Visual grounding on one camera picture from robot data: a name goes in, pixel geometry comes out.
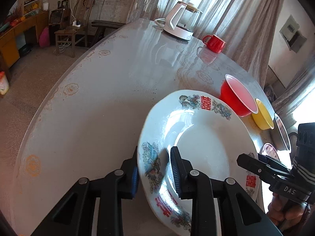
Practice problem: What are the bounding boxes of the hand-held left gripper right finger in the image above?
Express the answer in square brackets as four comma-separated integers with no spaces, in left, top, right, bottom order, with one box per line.
[170,146,283,236]

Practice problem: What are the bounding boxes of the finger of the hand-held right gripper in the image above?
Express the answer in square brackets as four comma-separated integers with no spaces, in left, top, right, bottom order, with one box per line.
[237,154,283,185]
[258,154,292,177]

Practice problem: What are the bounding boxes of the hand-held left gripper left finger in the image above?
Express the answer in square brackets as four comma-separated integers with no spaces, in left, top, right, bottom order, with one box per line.
[31,146,140,236]

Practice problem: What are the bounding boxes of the small white decorated plate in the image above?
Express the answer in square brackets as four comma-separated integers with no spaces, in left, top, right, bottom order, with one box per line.
[259,143,281,161]

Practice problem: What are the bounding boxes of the steel bowl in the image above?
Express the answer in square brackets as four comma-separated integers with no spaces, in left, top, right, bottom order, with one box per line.
[269,112,292,151]

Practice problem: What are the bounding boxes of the large white decorated plate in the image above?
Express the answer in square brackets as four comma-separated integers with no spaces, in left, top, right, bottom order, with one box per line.
[137,89,260,234]

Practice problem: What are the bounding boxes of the person's right hand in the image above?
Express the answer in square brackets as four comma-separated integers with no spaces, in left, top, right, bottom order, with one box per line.
[267,193,312,229]

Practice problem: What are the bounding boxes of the bright window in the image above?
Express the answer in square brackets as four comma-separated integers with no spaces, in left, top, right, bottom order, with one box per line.
[292,98,315,128]

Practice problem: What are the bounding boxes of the yellow plastic bowl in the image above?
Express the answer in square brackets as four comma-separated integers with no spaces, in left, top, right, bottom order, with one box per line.
[251,98,275,130]

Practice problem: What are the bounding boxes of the narrow beige window curtain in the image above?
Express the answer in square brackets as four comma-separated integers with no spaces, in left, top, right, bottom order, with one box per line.
[272,66,315,121]

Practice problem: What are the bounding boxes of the red plastic bowl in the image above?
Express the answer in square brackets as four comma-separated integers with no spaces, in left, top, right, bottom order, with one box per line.
[220,74,259,117]

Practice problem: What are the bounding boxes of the grey printed picture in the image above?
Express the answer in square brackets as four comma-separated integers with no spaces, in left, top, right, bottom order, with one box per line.
[264,85,276,101]

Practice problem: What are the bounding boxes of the red mug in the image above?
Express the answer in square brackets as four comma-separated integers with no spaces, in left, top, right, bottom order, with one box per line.
[202,35,226,54]

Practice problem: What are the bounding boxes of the white electric glass kettle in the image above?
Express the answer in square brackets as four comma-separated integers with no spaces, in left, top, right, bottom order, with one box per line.
[155,1,204,41]

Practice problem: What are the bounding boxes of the dark wooden bench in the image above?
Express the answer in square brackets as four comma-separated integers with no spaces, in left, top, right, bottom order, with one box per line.
[92,20,126,43]

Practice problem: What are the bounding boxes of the wide beige sheer curtain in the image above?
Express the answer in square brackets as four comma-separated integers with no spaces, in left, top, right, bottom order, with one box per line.
[127,0,287,86]

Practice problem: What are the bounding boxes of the wooden chair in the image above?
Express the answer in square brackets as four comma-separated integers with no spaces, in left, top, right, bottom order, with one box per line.
[54,0,95,58]

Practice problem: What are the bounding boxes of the pink bag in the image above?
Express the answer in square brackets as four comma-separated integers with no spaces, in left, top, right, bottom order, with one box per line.
[39,27,51,48]

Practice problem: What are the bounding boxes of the dark plastic basin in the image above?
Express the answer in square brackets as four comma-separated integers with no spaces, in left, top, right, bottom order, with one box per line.
[18,45,32,56]

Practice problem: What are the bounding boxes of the black floor speaker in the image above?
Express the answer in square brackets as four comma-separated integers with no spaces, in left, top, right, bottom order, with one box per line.
[48,8,66,45]

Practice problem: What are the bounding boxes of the yellow wooden cabinet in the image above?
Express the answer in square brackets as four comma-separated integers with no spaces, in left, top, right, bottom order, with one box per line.
[0,10,50,69]

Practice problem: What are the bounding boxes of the wall electrical box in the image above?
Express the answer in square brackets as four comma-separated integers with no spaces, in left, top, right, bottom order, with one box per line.
[279,15,308,53]

